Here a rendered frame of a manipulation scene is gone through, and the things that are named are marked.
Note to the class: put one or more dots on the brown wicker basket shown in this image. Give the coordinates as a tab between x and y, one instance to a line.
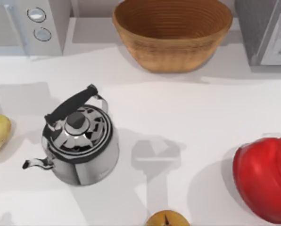
171	47

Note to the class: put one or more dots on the round microwave knob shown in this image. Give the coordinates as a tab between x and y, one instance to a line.
42	34
36	14

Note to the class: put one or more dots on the pale microwave oven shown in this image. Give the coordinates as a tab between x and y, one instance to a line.
53	28

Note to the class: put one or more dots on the brown pear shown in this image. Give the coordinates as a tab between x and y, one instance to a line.
167	219

